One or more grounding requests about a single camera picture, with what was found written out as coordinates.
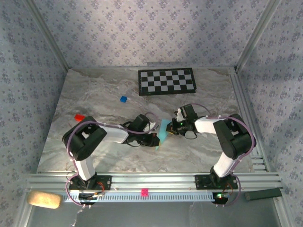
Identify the small red block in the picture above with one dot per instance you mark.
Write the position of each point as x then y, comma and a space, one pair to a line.
79, 117

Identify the small blue block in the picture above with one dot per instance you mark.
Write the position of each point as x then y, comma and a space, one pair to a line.
123, 99

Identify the light blue paper sheet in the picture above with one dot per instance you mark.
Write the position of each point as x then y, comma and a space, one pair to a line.
163, 132

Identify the long aluminium mounting rail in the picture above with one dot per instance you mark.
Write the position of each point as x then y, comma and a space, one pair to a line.
154, 179

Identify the black white checkerboard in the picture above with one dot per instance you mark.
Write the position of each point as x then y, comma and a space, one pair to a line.
165, 81

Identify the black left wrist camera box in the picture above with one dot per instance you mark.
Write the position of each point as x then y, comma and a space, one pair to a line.
140, 123

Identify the dark flat bar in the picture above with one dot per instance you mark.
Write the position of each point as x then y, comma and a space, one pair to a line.
262, 194

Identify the slanted aluminium corner post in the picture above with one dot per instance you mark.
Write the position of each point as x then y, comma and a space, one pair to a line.
256, 35
49, 35

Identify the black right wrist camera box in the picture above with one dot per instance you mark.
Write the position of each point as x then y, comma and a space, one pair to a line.
188, 112

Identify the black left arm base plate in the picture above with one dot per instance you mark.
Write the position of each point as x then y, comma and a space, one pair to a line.
104, 183

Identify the aluminium side rail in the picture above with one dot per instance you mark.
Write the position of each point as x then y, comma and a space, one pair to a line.
242, 106

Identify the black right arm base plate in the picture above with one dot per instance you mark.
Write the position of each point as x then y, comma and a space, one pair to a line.
201, 182

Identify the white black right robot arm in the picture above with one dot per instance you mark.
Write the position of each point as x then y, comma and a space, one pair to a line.
234, 139

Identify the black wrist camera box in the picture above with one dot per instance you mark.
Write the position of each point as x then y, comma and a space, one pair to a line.
140, 123
188, 112

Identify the tan sponge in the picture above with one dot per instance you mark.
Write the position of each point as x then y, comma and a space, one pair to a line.
43, 199

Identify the small pink block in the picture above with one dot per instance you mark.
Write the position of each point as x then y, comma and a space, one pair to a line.
145, 192

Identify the small controller board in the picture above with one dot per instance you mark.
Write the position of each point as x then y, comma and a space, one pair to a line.
87, 196
221, 197

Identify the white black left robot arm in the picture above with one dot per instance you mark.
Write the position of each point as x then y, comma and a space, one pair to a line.
82, 142

